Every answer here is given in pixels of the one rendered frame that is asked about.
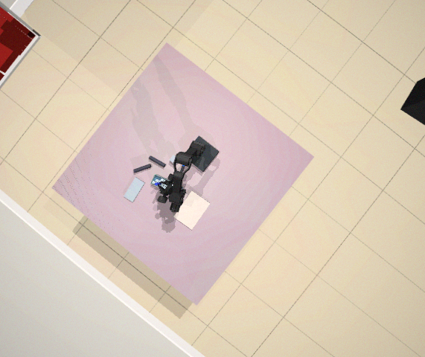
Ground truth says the cream flat rectangular panel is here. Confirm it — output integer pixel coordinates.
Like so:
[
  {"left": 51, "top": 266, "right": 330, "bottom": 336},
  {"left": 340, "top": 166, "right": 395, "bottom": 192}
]
[{"left": 174, "top": 191, "right": 210, "bottom": 230}]

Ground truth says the keyboard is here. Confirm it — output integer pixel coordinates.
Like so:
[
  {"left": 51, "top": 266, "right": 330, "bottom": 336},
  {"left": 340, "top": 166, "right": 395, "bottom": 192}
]
[{"left": 150, "top": 174, "right": 167, "bottom": 189}]

